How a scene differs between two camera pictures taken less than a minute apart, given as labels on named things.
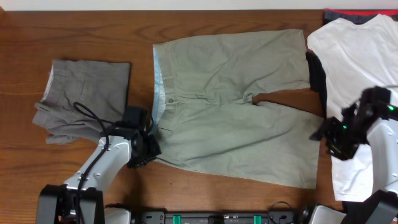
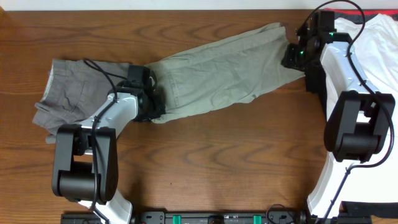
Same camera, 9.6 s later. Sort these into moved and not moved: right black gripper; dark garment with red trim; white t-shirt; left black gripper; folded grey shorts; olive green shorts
Moved: left black gripper; olive green shorts; right black gripper
Not moved: dark garment with red trim; white t-shirt; folded grey shorts
